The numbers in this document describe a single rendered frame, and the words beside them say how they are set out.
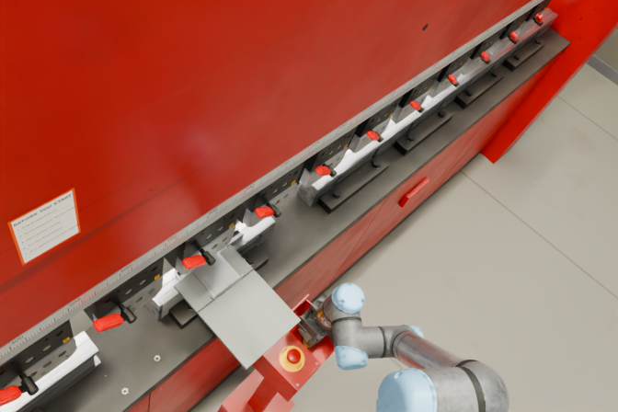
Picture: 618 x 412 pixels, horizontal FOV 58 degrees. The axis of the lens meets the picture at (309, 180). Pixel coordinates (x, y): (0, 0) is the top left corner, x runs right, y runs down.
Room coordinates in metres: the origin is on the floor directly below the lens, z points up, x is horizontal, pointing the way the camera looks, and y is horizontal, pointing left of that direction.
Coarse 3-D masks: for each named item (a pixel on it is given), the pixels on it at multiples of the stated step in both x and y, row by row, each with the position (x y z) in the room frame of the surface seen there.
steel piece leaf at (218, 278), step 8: (216, 256) 0.65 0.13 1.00; (208, 264) 0.62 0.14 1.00; (216, 264) 0.63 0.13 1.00; (224, 264) 0.64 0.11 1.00; (200, 272) 0.59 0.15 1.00; (208, 272) 0.60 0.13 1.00; (216, 272) 0.61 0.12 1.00; (224, 272) 0.62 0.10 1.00; (232, 272) 0.62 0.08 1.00; (200, 280) 0.57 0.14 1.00; (208, 280) 0.58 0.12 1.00; (216, 280) 0.59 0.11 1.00; (224, 280) 0.60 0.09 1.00; (232, 280) 0.60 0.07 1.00; (208, 288) 0.56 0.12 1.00; (216, 288) 0.57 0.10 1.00; (224, 288) 0.57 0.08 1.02; (216, 296) 0.55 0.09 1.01
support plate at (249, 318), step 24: (240, 264) 0.66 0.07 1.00; (192, 288) 0.55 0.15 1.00; (240, 288) 0.60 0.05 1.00; (264, 288) 0.62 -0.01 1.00; (216, 312) 0.52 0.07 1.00; (240, 312) 0.54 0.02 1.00; (264, 312) 0.56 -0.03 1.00; (288, 312) 0.59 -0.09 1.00; (216, 336) 0.47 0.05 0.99; (240, 336) 0.49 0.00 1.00; (264, 336) 0.51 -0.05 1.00; (240, 360) 0.43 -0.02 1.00
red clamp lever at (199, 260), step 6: (204, 252) 0.55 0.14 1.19; (186, 258) 0.49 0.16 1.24; (192, 258) 0.50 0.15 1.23; (198, 258) 0.52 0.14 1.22; (204, 258) 0.53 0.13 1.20; (210, 258) 0.54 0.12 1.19; (186, 264) 0.48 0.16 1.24; (192, 264) 0.49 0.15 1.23; (198, 264) 0.50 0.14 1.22; (204, 264) 0.52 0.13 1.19; (210, 264) 0.53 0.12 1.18
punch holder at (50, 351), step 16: (48, 336) 0.25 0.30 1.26; (64, 336) 0.27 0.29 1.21; (32, 352) 0.22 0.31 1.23; (48, 352) 0.24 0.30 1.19; (64, 352) 0.27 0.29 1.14; (0, 368) 0.18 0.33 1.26; (16, 368) 0.19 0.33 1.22; (32, 368) 0.21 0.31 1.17; (48, 368) 0.23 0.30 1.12; (0, 384) 0.16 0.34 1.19; (16, 384) 0.18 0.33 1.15
